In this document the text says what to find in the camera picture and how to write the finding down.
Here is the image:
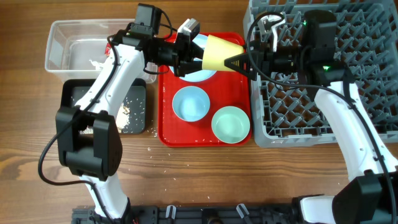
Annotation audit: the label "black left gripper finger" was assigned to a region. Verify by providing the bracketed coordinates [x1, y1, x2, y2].
[190, 42, 204, 59]
[175, 61, 202, 77]

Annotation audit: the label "yellow plastic cup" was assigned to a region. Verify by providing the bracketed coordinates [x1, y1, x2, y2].
[202, 35, 244, 72]

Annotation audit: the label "light blue bowl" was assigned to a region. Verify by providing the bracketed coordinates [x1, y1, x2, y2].
[172, 86, 210, 122]

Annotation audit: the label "red snack wrapper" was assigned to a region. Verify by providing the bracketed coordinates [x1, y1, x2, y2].
[104, 44, 111, 56]

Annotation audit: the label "rice and food leftovers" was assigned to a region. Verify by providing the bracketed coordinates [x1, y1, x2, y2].
[79, 104, 131, 134]

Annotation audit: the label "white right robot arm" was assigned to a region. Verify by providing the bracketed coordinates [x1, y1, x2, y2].
[224, 9, 397, 223]

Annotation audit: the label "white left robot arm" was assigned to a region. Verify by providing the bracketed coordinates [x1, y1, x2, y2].
[50, 4, 203, 223]

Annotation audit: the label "grey dishwasher rack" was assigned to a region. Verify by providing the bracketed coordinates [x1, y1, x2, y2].
[243, 0, 397, 147]

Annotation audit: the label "red serving tray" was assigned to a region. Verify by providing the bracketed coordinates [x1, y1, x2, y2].
[157, 71, 251, 147]

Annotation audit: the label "mint green bowl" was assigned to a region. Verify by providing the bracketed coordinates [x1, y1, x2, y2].
[211, 106, 251, 144]

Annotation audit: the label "black plastic tray bin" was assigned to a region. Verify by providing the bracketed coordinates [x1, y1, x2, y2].
[61, 78, 146, 134]

